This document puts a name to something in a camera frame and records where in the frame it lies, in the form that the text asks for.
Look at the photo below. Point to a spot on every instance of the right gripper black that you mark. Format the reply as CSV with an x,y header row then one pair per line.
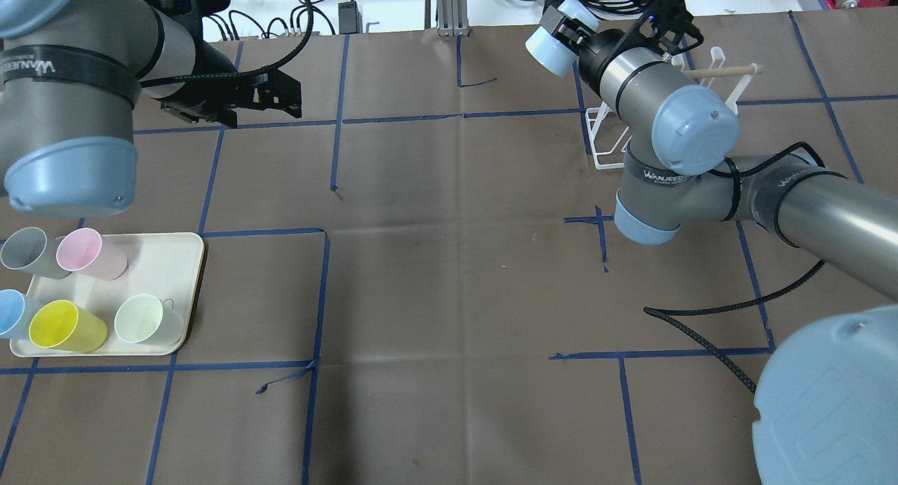
x,y
594,50

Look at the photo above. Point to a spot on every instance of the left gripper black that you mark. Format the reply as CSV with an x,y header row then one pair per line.
x,y
213,65

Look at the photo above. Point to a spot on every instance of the light blue cup front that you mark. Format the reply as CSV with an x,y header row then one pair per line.
x,y
553,55

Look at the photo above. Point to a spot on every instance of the light blue cup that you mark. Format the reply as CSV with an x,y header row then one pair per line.
x,y
17,312
553,55

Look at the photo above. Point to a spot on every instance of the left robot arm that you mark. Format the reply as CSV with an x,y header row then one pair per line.
x,y
72,74

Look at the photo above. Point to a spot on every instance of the pink plastic cup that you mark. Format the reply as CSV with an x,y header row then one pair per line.
x,y
85,251

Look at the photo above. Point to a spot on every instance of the white plastic cup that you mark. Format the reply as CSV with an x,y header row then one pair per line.
x,y
144,319

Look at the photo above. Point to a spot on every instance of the grey plastic cup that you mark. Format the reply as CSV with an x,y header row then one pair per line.
x,y
32,251

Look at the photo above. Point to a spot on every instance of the yellow plastic cup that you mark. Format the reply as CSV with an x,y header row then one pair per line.
x,y
63,325

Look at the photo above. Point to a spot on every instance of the light blue cup back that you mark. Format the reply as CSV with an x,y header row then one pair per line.
x,y
17,312

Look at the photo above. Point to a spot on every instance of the black power adapter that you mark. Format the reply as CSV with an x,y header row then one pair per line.
x,y
349,17

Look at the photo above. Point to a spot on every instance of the cream plastic tray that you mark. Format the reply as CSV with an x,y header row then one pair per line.
x,y
166,265

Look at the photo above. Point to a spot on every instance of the aluminium frame post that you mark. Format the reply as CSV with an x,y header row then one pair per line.
x,y
452,17

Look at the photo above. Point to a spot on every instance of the white wire cup rack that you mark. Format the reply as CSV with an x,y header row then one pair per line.
x,y
689,128

